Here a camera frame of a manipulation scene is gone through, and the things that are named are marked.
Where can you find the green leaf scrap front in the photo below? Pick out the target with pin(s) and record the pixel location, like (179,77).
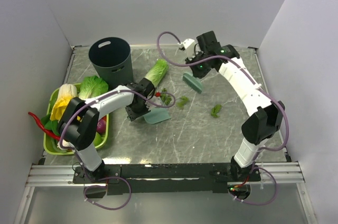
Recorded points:
(165,98)

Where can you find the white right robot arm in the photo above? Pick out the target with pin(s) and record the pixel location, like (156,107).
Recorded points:
(206,53)

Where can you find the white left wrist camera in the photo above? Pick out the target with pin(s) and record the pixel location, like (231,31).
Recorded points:
(157,99)

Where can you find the green leafy lettuce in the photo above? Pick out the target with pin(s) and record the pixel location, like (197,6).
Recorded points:
(91,87)

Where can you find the aluminium rail frame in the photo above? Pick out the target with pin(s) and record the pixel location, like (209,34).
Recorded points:
(62,175)

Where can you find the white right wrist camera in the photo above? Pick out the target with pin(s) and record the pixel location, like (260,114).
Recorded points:
(188,46)

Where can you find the teal dustpan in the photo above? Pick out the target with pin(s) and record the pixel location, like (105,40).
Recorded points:
(157,115)

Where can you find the long green napa cabbage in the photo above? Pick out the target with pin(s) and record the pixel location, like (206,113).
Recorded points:
(157,72)

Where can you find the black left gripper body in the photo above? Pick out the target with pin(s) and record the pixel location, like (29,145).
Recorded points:
(136,110)

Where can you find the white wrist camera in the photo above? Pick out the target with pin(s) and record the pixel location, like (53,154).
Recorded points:
(157,99)
(188,46)

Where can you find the teal hand brush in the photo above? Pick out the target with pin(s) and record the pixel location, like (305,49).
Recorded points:
(192,82)

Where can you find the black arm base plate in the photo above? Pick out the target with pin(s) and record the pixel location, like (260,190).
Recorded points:
(157,178)

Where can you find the dark grey waste bin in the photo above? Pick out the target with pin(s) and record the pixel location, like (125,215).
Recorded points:
(111,58)

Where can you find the round green cabbage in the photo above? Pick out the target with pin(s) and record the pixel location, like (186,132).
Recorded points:
(97,140)

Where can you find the green leaf scrap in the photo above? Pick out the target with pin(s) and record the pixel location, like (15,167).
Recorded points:
(215,111)
(182,101)
(165,98)

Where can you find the yellow white cabbage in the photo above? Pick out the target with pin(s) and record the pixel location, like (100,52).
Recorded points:
(65,94)

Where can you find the purple onion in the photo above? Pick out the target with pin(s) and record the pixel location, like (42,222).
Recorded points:
(101,126)

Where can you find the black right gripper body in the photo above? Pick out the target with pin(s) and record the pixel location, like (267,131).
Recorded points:
(201,69)

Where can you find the green leaf scrap back right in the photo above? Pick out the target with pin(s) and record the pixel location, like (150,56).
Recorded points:
(182,101)

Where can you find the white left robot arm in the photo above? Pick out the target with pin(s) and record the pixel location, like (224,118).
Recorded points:
(78,124)

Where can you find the red chili pepper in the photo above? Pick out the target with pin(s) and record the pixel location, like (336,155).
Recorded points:
(41,126)

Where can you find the green leaf scrap centre right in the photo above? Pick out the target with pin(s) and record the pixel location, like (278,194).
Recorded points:
(215,111)

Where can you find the green vegetable basket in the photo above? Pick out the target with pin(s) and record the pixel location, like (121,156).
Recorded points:
(51,145)

